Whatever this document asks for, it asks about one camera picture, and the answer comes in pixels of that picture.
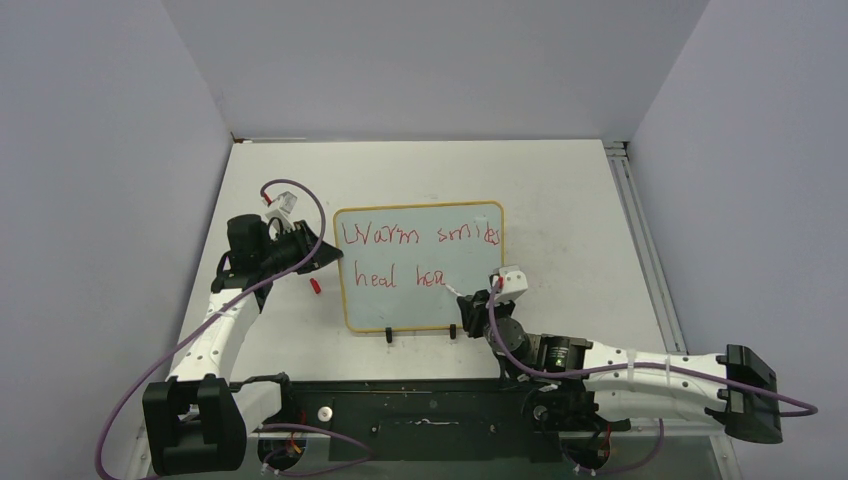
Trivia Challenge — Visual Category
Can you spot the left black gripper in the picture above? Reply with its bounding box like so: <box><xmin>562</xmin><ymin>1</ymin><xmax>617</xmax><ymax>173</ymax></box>
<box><xmin>259</xmin><ymin>220</ymin><xmax>342</xmax><ymax>276</ymax></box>

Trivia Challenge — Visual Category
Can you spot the white red marker pen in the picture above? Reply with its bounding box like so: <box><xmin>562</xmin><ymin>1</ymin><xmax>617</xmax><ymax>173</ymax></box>
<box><xmin>444</xmin><ymin>284</ymin><xmax>467</xmax><ymax>298</ymax></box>

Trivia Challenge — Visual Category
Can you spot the yellow-framed whiteboard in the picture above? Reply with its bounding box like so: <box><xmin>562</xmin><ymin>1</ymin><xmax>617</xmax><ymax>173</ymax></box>
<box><xmin>333</xmin><ymin>201</ymin><xmax>505</xmax><ymax>333</ymax></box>

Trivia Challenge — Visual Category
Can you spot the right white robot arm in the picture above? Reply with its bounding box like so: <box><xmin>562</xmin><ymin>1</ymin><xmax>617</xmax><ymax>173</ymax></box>
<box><xmin>456</xmin><ymin>290</ymin><xmax>783</xmax><ymax>444</ymax></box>

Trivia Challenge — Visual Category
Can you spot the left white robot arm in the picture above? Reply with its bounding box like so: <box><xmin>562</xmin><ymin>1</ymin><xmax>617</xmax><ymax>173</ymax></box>
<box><xmin>142</xmin><ymin>214</ymin><xmax>343</xmax><ymax>477</ymax></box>

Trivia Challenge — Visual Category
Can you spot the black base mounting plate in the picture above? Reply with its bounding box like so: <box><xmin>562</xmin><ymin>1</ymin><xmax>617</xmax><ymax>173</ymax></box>
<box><xmin>258</xmin><ymin>379</ymin><xmax>631</xmax><ymax>466</ymax></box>

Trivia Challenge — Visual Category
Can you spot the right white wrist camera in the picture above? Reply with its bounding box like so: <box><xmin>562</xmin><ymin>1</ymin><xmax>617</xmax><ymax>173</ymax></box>
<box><xmin>490</xmin><ymin>265</ymin><xmax>529</xmax><ymax>303</ymax></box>

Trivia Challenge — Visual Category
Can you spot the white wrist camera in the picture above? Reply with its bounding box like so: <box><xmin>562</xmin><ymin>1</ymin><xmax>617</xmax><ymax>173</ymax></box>
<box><xmin>490</xmin><ymin>265</ymin><xmax>529</xmax><ymax>303</ymax></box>
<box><xmin>264</xmin><ymin>191</ymin><xmax>298</xmax><ymax>223</ymax></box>

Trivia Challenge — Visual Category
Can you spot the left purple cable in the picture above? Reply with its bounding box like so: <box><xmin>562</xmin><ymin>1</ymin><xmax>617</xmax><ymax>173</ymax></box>
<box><xmin>95</xmin><ymin>178</ymin><xmax>327</xmax><ymax>480</ymax></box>

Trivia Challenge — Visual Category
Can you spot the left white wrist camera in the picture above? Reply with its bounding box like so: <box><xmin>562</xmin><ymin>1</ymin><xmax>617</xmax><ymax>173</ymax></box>
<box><xmin>264</xmin><ymin>191</ymin><xmax>298</xmax><ymax>223</ymax></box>

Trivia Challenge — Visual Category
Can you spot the aluminium rail frame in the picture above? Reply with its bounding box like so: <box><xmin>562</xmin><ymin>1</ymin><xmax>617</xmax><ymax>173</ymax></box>
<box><xmin>603</xmin><ymin>141</ymin><xmax>688</xmax><ymax>353</ymax></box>

